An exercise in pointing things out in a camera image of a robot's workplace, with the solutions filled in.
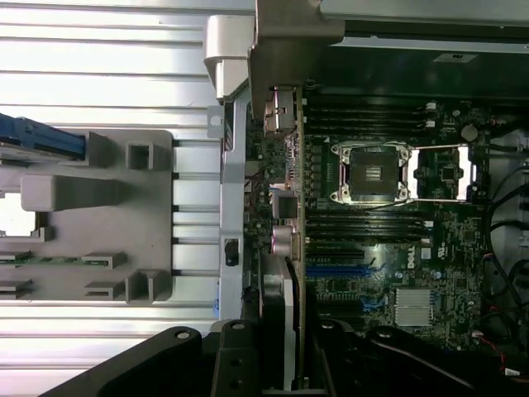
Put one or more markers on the green motherboard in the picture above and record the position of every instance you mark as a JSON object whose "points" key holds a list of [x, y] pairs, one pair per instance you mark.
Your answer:
{"points": [[454, 256]]}

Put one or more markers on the silver finned heatsink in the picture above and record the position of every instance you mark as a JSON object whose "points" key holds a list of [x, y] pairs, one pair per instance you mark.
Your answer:
{"points": [[413, 307]]}

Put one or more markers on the hard disk blue label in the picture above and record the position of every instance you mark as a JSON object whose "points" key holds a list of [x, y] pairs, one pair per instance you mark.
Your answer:
{"points": [[41, 132]]}

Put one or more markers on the CPU socket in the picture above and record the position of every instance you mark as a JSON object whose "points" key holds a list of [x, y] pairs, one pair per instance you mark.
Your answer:
{"points": [[374, 173]]}

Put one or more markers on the grey parts rack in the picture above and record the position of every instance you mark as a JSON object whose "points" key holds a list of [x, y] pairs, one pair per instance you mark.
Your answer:
{"points": [[124, 207]]}

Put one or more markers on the black RAM slot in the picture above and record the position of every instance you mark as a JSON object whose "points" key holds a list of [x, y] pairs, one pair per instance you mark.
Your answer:
{"points": [[368, 103], [368, 121], [368, 112], [368, 215], [368, 129], [368, 232], [368, 223]]}

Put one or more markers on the blue expansion slot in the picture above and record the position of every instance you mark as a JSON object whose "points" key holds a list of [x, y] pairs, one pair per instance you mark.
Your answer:
{"points": [[339, 272]]}

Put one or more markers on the round coin battery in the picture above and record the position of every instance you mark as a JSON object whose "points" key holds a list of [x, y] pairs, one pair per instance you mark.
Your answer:
{"points": [[469, 132]]}

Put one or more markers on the silver CPU chip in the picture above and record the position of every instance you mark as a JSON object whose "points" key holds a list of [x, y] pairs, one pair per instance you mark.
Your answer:
{"points": [[16, 215]]}

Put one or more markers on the green RAM stick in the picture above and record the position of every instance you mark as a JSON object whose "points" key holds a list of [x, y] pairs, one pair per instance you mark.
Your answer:
{"points": [[53, 260]]}

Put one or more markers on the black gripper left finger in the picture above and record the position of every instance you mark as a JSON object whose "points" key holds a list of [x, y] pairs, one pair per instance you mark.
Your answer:
{"points": [[237, 364]]}

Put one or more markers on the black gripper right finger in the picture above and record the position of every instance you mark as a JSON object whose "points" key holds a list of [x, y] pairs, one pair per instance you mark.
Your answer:
{"points": [[339, 364]]}

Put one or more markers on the silver socket cover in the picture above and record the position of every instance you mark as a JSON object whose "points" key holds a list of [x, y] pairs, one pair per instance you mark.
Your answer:
{"points": [[465, 173]]}

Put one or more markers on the black open PC case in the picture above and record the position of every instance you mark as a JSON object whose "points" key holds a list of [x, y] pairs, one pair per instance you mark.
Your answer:
{"points": [[413, 74]]}

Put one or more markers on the black expansion slot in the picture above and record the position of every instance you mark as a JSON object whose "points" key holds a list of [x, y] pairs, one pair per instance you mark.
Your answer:
{"points": [[335, 255]]}

